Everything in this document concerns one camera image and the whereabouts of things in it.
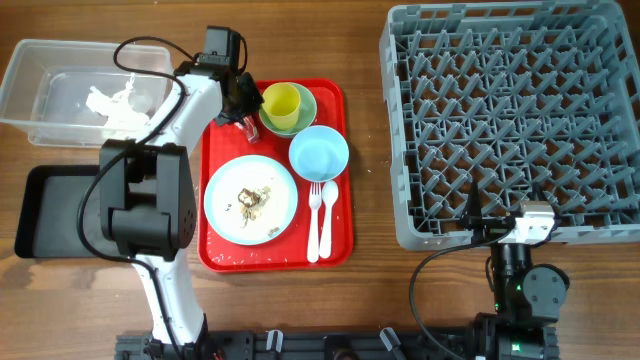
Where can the yellow plastic cup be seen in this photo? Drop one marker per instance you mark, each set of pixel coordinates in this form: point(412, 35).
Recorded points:
point(282, 103)

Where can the clear plastic bin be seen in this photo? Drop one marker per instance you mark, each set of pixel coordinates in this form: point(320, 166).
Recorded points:
point(46, 85)

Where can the light blue bowl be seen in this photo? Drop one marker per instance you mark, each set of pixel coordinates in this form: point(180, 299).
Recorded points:
point(319, 153)

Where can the red snack wrapper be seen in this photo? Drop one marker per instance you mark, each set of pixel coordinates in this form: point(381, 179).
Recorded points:
point(248, 127)

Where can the white plastic spoon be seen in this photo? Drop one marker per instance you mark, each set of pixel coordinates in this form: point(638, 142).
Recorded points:
point(330, 194)

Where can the green small plate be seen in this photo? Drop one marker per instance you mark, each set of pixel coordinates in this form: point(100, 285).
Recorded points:
point(307, 114)

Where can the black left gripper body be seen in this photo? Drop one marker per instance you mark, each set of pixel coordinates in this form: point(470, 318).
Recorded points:
point(247, 97)

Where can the food scraps on plate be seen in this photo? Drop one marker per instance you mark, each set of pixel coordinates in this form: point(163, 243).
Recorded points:
point(254, 213)

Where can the black plastic tray bin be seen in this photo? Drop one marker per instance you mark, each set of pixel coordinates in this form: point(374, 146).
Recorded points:
point(47, 222)

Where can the light blue dinner plate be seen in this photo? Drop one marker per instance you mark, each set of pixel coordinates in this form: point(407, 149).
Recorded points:
point(249, 171)

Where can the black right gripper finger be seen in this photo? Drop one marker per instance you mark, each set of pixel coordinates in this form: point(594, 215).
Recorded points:
point(537, 194)
point(472, 217)

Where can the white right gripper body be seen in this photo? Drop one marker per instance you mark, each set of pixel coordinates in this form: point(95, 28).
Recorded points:
point(546, 237)

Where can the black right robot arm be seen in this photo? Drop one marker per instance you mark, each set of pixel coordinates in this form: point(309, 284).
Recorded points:
point(528, 297)

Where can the grey dishwasher rack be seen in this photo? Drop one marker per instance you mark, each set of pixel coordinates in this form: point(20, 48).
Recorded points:
point(509, 97)

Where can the white plastic fork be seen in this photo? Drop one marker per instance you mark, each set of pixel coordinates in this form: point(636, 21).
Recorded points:
point(314, 202)

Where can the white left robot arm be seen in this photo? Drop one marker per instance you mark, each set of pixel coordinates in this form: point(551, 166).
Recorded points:
point(148, 206)

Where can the white napkin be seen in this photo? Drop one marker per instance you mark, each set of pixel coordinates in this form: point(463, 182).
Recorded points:
point(126, 109)

